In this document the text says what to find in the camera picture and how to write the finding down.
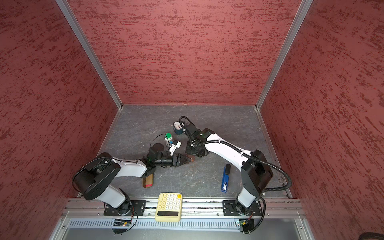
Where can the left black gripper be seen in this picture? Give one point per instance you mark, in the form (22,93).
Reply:
(176,160)

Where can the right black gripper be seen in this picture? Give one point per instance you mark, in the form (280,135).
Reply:
(189,151)

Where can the green cap white pill bottle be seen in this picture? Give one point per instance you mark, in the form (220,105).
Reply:
(168,138)

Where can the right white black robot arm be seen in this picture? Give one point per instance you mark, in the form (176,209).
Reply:
(255,173)

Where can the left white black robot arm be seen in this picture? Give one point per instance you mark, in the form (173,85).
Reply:
(94,180)

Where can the teal kitchen scale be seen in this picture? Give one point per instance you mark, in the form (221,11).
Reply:
(178,129)

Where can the plaid glasses case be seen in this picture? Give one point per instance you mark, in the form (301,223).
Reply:
(148,181)

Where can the yellow calculator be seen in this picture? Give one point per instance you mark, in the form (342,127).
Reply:
(169,207)

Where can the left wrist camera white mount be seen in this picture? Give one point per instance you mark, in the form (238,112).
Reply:
(173,146)

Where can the white slotted cable duct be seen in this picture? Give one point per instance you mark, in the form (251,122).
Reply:
(184,224)

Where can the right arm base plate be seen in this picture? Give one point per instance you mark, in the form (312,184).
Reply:
(233,208)

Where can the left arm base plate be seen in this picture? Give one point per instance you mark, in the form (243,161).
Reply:
(127,208)

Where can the aluminium front rail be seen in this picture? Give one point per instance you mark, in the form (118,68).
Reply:
(202,208)

